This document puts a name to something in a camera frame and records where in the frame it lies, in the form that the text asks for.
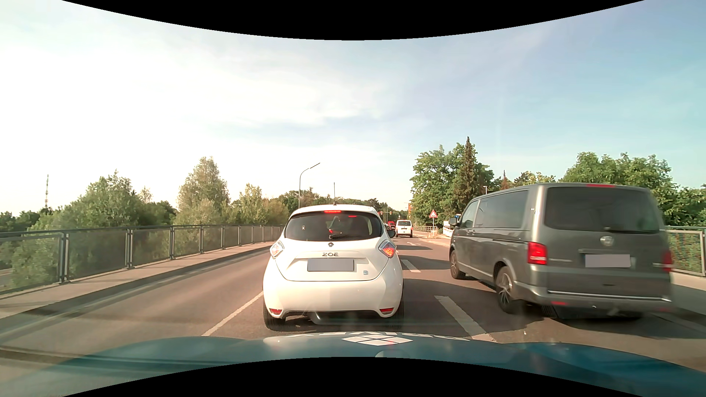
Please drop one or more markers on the white van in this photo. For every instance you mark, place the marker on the white van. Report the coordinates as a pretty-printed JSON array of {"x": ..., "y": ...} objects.
[{"x": 404, "y": 228}]

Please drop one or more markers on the white small car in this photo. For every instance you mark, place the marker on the white small car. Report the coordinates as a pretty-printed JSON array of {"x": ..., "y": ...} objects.
[{"x": 332, "y": 264}]

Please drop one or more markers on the triangular warning road sign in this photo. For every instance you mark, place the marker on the triangular warning road sign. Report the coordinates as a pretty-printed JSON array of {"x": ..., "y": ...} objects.
[{"x": 433, "y": 216}]

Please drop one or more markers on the grey asphalt road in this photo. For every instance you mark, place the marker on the grey asphalt road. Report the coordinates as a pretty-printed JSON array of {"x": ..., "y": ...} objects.
[{"x": 182, "y": 300}]

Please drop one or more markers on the group of green trees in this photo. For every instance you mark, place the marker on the group of green trees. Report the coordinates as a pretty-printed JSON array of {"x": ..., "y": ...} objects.
[{"x": 551, "y": 176}]

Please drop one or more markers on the car's own bonnet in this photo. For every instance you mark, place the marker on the car's own bonnet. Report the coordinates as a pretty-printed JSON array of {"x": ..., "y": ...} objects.
[{"x": 220, "y": 358}]

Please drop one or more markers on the row of trees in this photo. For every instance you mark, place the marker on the row of trees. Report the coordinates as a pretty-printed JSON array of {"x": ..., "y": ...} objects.
[{"x": 138, "y": 207}]

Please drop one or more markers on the grey van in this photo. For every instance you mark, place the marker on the grey van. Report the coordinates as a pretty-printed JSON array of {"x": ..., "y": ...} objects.
[{"x": 573, "y": 248}]

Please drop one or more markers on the grey metal mesh railing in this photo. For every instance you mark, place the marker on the grey metal mesh railing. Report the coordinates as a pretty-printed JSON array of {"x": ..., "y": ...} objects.
[
  {"x": 110, "y": 251},
  {"x": 686, "y": 251}
]

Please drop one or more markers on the grey pavement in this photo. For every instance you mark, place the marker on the grey pavement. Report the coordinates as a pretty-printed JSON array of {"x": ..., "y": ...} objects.
[{"x": 110, "y": 281}]

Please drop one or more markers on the tall thin mast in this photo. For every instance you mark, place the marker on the tall thin mast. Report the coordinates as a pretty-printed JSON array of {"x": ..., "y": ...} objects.
[{"x": 47, "y": 192}]

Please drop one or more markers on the curved lamp post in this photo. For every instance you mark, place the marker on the curved lamp post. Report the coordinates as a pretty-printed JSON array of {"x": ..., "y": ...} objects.
[{"x": 301, "y": 187}]

